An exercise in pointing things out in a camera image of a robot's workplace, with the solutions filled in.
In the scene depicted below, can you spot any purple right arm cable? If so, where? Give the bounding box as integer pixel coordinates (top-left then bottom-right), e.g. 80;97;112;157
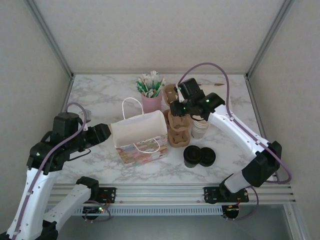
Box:
176;62;293;222

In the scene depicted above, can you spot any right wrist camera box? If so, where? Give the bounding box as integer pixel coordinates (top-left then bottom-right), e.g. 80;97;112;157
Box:
176;86;188;104

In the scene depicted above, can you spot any aluminium frame post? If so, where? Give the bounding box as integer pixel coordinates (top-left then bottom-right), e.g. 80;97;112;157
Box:
23;0;75;79
245;0;296;79

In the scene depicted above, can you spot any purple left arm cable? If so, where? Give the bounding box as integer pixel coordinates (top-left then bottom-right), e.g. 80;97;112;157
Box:
13;101;112;236

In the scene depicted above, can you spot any white paper napkin stack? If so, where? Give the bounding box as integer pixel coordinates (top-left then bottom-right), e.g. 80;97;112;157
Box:
197;83;233;113

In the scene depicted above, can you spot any small right circuit board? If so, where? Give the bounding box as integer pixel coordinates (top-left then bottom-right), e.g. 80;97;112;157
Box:
222;204;240;213

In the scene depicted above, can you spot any white printed paper gift bag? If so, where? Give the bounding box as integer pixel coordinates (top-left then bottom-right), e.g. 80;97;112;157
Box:
109;97;169;166

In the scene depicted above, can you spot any small left circuit board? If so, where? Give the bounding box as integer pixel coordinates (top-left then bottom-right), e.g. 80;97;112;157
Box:
82;206;105;215

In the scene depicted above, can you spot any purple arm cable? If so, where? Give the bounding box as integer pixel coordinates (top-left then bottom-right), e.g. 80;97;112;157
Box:
13;101;112;236
176;62;293;222

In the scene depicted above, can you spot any grey slotted cable duct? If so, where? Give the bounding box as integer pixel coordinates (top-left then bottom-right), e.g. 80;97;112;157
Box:
44;206;223;216

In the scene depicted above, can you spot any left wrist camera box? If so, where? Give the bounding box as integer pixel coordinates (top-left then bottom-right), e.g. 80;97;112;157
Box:
79;109;93;123

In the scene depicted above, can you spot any aluminium table side rail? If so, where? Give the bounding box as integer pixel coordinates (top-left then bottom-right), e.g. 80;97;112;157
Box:
246;74;280;185
59;74;75;115

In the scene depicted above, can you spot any pink straw holder cup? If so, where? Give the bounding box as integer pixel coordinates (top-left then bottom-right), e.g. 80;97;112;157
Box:
141;90;163;114

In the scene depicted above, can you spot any small circuit board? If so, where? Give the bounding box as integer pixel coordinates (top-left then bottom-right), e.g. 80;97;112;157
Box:
82;206;105;215
222;204;240;213

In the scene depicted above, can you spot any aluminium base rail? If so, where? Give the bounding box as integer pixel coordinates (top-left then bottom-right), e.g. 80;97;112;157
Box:
23;183;297;207

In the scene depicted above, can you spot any brown cardboard cup carrier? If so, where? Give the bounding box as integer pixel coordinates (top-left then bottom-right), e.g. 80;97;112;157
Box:
162;83;181;112
163;109;191;149

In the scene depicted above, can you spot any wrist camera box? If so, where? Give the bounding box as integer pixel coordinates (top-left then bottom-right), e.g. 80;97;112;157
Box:
79;109;93;123
176;86;188;104

